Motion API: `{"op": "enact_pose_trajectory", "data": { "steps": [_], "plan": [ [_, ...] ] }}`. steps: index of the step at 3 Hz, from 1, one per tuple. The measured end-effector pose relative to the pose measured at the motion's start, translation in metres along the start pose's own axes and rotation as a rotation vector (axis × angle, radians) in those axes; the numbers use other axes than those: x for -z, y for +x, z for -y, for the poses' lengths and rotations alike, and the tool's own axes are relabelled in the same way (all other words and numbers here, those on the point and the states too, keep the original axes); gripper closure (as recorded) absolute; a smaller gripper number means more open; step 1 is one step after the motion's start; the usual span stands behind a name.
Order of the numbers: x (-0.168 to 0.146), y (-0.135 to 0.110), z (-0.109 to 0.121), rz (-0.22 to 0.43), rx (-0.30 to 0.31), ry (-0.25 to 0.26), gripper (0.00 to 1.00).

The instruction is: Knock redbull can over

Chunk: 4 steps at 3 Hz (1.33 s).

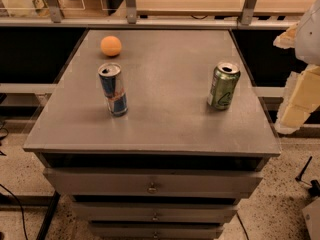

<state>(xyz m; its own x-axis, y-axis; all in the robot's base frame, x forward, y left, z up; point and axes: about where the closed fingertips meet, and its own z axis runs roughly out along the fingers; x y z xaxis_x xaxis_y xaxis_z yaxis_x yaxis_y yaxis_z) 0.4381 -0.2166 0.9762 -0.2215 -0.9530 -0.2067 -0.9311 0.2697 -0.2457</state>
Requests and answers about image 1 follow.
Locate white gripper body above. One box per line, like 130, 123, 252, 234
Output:
295, 0, 320, 65

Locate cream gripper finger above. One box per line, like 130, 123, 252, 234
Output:
275, 65, 320, 134
273, 24, 298, 49

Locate blue silver redbull can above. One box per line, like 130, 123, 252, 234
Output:
98, 63, 128, 116

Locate green soda can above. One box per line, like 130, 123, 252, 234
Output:
207, 61, 241, 110

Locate black antenna device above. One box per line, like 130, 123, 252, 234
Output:
295, 155, 320, 198

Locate grey drawer cabinet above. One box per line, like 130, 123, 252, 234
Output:
25, 30, 280, 228

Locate orange ball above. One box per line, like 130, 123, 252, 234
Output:
100, 36, 122, 57

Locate middle drawer with knob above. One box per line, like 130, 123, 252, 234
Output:
72, 202, 236, 223

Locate drawer with knob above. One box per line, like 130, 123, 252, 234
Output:
43, 168, 262, 198
88, 223, 223, 240
72, 202, 236, 223

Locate bottom drawer with knob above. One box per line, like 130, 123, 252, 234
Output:
88, 223, 223, 240

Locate top drawer with knob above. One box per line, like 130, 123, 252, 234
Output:
43, 168, 262, 198

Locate black cable on floor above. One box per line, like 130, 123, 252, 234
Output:
0, 183, 30, 240

